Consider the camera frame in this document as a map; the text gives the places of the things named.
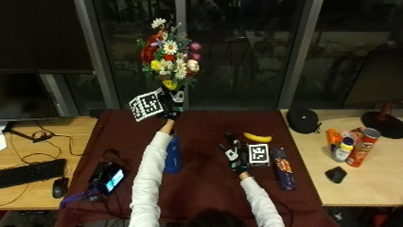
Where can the white bottle yellow cap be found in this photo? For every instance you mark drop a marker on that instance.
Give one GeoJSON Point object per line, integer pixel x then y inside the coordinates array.
{"type": "Point", "coordinates": [344, 149]}

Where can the black computer mouse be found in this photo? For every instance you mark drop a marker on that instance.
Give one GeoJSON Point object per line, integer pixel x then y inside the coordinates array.
{"type": "Point", "coordinates": [336, 174]}

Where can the white marker cube left glove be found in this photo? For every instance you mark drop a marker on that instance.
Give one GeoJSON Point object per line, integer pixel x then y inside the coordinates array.
{"type": "Point", "coordinates": [146, 105]}

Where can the colourful artificial flower bouquet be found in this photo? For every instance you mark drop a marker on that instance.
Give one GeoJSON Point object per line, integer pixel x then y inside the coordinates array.
{"type": "Point", "coordinates": [171, 56]}

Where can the white marker cube glove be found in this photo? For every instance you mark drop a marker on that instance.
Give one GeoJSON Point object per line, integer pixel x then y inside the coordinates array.
{"type": "Point", "coordinates": [259, 154]}
{"type": "Point", "coordinates": [146, 105]}

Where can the black keyboard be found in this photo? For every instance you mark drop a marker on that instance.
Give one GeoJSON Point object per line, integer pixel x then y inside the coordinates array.
{"type": "Point", "coordinates": [33, 172]}

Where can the person's right hand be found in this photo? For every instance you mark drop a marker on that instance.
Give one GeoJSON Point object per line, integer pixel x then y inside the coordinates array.
{"type": "Point", "coordinates": [235, 156]}

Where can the black lamp base red stem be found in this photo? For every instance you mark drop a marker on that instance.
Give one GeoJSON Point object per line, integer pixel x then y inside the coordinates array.
{"type": "Point", "coordinates": [384, 121]}

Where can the yellow banana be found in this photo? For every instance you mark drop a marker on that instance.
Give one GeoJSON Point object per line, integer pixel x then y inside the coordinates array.
{"type": "Point", "coordinates": [257, 137]}

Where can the dark red tablecloth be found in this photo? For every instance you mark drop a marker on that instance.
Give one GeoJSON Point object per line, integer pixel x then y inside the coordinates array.
{"type": "Point", "coordinates": [201, 176]}

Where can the red chips can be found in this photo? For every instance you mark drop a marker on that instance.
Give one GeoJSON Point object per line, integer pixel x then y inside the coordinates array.
{"type": "Point", "coordinates": [364, 147]}

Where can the smartphone with lit screen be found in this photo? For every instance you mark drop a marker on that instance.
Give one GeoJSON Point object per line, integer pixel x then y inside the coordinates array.
{"type": "Point", "coordinates": [112, 180]}

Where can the person's left hand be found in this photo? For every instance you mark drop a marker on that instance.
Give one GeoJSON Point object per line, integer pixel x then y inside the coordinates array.
{"type": "Point", "coordinates": [169, 104]}

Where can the blue vase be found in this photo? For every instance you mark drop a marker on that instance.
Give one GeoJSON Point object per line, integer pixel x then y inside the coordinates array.
{"type": "Point", "coordinates": [173, 157]}

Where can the black monitor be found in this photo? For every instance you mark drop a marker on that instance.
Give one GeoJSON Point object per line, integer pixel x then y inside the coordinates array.
{"type": "Point", "coordinates": [26, 94]}

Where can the orange bottle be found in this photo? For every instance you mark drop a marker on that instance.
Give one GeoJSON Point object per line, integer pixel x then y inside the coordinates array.
{"type": "Point", "coordinates": [333, 138]}

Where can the white marker cube right glove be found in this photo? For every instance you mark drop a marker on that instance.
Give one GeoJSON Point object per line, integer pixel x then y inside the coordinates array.
{"type": "Point", "coordinates": [259, 154]}

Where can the black oval mouse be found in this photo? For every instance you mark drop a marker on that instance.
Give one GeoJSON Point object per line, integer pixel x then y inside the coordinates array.
{"type": "Point", "coordinates": [59, 187]}

